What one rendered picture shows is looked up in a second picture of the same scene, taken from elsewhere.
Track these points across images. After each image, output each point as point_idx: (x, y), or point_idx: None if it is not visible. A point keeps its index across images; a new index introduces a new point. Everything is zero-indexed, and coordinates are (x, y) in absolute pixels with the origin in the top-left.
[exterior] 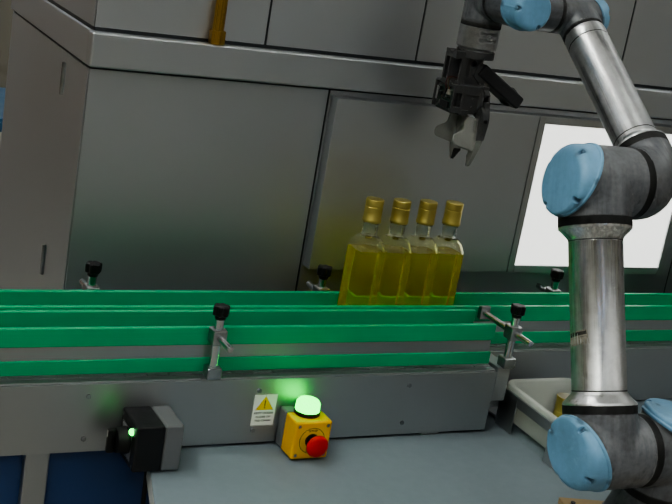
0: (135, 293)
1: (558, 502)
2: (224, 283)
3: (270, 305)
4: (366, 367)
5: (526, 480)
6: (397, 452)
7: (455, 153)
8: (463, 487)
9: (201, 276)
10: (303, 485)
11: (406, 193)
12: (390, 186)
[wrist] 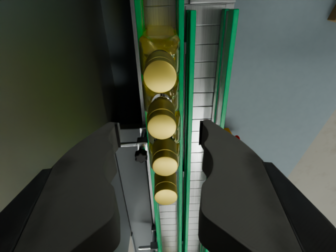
0: (159, 236)
1: (333, 20)
2: (115, 186)
3: (180, 187)
4: (210, 118)
5: (288, 14)
6: (230, 85)
7: (119, 128)
8: (278, 66)
9: (117, 202)
10: (246, 144)
11: (59, 108)
12: (65, 142)
